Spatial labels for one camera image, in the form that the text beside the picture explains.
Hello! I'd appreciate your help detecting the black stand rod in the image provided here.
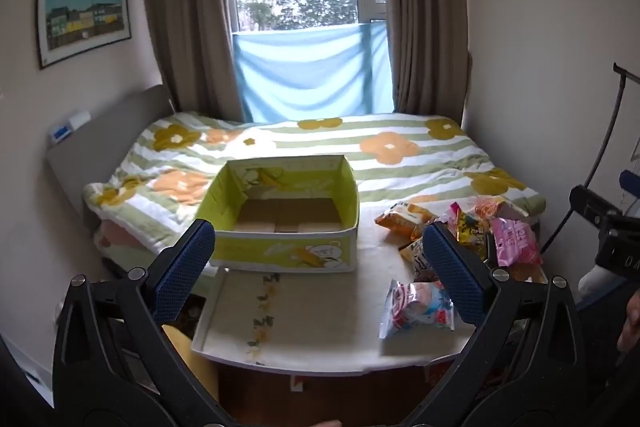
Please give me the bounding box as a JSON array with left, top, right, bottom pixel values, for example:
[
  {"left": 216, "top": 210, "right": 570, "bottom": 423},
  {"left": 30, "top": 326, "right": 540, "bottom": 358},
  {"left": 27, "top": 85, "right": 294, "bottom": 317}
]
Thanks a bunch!
[{"left": 542, "top": 63, "right": 640, "bottom": 253}]

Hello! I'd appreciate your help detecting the person's right hand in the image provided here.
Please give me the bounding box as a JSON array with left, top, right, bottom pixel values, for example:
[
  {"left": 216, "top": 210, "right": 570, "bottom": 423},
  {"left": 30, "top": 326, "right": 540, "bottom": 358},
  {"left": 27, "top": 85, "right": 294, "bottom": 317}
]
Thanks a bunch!
[{"left": 616, "top": 287, "right": 640, "bottom": 354}]

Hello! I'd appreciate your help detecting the orange snack packet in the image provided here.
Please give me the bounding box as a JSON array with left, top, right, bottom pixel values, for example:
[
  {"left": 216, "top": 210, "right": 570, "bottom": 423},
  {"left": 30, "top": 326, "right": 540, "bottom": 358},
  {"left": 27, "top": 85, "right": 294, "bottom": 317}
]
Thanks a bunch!
[{"left": 470, "top": 196, "right": 528, "bottom": 223}]

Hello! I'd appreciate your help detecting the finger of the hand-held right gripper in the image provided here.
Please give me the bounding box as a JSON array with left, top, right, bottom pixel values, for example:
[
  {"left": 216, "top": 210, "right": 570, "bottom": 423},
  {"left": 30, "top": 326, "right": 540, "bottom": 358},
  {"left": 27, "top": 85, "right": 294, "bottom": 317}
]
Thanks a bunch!
[
  {"left": 619, "top": 170, "right": 640, "bottom": 198},
  {"left": 570, "top": 185, "right": 623, "bottom": 229}
]

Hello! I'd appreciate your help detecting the framed houses picture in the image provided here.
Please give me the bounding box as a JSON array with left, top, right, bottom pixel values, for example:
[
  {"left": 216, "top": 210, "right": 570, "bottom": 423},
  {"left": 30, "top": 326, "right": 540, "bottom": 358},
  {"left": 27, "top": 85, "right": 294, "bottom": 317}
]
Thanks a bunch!
[{"left": 35, "top": 0, "right": 132, "bottom": 70}]

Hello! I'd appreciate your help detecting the floral striped blanket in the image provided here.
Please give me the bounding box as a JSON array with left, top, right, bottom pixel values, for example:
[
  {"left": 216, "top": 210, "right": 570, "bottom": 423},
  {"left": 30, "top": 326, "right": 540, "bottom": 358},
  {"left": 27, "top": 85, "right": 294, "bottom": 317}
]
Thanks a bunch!
[{"left": 82, "top": 111, "right": 546, "bottom": 258}]

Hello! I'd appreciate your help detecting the pink snack packet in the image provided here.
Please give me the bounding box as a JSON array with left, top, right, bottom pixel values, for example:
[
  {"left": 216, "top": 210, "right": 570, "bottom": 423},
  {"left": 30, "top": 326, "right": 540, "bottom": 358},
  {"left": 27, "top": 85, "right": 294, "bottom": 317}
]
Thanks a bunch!
[{"left": 489, "top": 217, "right": 543, "bottom": 268}]

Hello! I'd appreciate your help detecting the white cloth bundle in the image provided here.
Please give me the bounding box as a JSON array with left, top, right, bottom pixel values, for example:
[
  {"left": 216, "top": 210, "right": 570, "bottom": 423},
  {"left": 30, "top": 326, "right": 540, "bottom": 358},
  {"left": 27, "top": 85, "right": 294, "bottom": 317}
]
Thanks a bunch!
[{"left": 575, "top": 264, "right": 631, "bottom": 313}]

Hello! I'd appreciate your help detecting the orange white cake packet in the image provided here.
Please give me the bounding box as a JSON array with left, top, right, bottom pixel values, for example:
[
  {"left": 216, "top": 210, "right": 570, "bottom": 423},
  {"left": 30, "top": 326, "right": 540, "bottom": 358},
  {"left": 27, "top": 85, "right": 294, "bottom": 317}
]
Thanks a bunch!
[{"left": 375, "top": 202, "right": 436, "bottom": 241}]

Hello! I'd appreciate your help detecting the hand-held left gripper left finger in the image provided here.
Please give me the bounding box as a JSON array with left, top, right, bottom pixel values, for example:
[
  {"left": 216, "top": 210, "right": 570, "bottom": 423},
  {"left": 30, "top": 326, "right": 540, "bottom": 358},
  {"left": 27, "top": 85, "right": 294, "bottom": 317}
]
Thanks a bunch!
[{"left": 52, "top": 219, "right": 231, "bottom": 427}]

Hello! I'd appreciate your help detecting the brown curtain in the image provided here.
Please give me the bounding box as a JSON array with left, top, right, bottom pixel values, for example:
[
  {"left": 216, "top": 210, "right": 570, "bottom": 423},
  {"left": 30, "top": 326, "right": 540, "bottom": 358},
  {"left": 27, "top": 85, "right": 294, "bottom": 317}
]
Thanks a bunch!
[
  {"left": 372, "top": 0, "right": 473, "bottom": 130},
  {"left": 137, "top": 0, "right": 246, "bottom": 122}
]

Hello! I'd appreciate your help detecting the brown white snack packet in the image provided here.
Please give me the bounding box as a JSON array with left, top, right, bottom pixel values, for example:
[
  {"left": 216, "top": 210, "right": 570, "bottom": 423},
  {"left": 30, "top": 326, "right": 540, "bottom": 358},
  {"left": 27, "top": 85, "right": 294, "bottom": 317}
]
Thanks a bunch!
[{"left": 398, "top": 239, "right": 441, "bottom": 283}]

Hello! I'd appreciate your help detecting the cream floral tablecloth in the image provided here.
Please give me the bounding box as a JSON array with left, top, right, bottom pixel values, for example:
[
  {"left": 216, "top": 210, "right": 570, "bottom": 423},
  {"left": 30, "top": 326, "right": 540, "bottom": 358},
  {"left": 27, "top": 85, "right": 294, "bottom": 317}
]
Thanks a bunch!
[{"left": 192, "top": 202, "right": 551, "bottom": 375}]

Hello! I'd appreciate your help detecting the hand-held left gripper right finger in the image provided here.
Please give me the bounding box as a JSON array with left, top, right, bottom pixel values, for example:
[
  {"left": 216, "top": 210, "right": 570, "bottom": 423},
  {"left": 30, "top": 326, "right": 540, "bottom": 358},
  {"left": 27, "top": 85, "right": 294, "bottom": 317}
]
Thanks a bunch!
[{"left": 405, "top": 222, "right": 586, "bottom": 427}]

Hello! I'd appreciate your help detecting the pink bed sheet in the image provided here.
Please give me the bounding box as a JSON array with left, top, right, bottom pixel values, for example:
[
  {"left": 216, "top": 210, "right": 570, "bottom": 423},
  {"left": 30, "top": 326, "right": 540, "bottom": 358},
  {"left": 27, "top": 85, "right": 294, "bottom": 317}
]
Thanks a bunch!
[{"left": 95, "top": 222, "right": 161, "bottom": 268}]

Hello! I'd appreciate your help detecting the green yellow cardboard box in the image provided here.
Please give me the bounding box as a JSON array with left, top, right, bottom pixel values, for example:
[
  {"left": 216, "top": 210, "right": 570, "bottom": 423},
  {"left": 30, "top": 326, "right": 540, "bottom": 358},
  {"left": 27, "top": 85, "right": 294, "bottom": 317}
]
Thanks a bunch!
[{"left": 192, "top": 153, "right": 361, "bottom": 273}]

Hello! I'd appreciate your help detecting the light blue cloth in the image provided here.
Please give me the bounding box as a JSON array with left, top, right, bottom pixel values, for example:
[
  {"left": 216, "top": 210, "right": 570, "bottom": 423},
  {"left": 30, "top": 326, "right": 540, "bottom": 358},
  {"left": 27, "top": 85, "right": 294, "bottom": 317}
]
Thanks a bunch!
[{"left": 231, "top": 21, "right": 396, "bottom": 124}]

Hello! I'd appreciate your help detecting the yellow black snack packet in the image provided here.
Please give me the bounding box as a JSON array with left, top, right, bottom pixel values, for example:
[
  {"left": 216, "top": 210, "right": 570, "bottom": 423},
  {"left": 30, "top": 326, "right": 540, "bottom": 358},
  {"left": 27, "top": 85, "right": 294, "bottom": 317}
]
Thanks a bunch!
[{"left": 452, "top": 207, "right": 493, "bottom": 259}]

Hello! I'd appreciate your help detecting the white red blue snack packet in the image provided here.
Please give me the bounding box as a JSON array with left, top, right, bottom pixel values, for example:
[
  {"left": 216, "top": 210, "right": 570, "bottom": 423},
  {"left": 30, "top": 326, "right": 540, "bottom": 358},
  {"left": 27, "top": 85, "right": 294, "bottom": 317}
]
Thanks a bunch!
[{"left": 378, "top": 279, "right": 458, "bottom": 340}]

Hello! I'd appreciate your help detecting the dark patterned rug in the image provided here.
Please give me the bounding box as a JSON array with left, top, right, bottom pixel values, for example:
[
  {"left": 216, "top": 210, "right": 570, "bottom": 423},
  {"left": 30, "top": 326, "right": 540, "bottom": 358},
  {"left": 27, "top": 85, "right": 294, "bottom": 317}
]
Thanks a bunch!
[{"left": 172, "top": 294, "right": 208, "bottom": 338}]

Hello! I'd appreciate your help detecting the grey headboard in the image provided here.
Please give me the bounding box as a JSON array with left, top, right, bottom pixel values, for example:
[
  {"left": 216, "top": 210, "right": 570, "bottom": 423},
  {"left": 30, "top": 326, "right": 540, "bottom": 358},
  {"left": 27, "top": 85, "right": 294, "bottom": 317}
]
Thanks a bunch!
[{"left": 46, "top": 84, "right": 176, "bottom": 228}]

